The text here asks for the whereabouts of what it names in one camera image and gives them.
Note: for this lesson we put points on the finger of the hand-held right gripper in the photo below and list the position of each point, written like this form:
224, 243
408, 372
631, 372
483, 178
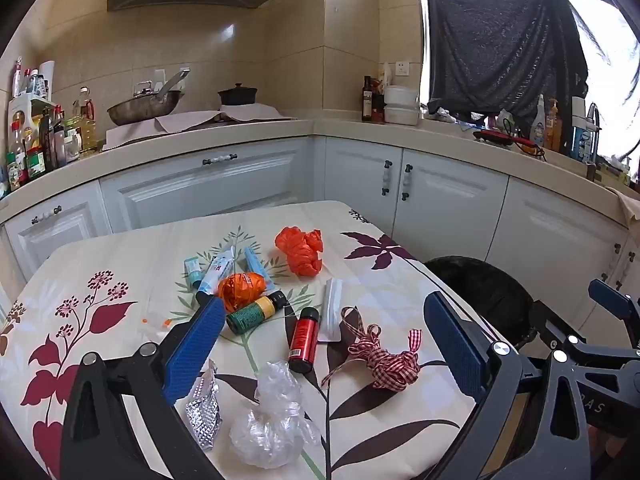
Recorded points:
607, 300
552, 322

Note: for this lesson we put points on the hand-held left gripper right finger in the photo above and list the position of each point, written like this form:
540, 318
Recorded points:
455, 350

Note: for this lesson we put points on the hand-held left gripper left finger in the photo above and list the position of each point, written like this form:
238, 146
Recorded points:
199, 347

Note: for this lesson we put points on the green glass bottle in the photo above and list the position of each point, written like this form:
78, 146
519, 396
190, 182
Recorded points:
247, 316

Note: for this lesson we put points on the bin with black liner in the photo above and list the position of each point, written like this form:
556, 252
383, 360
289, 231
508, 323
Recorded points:
480, 290

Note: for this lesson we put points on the silver foil blister pack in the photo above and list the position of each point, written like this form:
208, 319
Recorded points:
205, 415

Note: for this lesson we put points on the red checked ribbon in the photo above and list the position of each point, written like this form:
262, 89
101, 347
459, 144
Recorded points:
387, 362

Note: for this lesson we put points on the orange ribbon ball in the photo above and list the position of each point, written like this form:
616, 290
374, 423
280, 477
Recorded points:
240, 287

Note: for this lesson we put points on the white blue toothpaste tube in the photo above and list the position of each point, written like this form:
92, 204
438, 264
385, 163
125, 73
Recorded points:
216, 272

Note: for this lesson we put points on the small teal tube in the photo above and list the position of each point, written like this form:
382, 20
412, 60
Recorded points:
192, 270

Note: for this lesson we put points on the slim blue tube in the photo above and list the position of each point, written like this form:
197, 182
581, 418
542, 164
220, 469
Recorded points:
257, 267

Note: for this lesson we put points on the red bottle black cap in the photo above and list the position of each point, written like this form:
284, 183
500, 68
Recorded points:
302, 342

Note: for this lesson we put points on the clear plastic bag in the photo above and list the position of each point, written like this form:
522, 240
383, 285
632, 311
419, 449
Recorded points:
272, 425

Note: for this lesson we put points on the orange plastic bag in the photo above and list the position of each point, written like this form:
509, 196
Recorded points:
297, 250

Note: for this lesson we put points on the pink towel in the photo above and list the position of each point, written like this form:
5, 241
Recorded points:
631, 207

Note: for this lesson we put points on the floral tablecloth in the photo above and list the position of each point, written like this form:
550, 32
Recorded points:
100, 280

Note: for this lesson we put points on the white kitchen cabinets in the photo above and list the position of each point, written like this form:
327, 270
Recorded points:
440, 195

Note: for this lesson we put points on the blue white carton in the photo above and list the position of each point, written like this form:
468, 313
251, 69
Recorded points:
582, 145

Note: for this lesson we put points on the steel faucet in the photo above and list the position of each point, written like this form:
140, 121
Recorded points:
594, 125

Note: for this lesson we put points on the orange soap bottle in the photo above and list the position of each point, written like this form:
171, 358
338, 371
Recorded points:
552, 127

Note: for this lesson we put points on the white spray bottle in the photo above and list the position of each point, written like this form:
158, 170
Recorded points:
538, 127

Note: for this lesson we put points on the white water filter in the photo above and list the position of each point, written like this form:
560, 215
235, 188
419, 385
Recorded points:
578, 110

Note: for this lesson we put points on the red black hand tool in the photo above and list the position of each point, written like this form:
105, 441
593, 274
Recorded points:
500, 137

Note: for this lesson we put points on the beige kitchen countertop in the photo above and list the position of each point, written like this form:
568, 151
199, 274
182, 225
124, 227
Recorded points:
150, 152

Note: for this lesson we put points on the beige stove cover cloth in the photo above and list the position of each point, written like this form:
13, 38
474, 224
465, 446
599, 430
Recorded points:
190, 122

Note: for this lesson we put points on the white lidded container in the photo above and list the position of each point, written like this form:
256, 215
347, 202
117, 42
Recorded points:
401, 116
401, 96

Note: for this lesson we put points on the steel wok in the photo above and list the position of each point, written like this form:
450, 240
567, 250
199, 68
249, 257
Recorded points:
142, 107

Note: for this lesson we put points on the black cooking pot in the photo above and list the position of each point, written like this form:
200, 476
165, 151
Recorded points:
237, 96

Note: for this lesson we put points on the group of condiment bottles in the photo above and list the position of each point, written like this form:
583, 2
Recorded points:
45, 140

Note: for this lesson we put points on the dark glass oil bottle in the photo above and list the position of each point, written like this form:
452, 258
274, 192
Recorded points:
367, 102

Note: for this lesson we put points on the dark curtain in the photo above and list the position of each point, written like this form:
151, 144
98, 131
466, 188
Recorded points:
500, 35

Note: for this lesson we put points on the white wall socket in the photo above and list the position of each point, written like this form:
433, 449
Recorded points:
402, 67

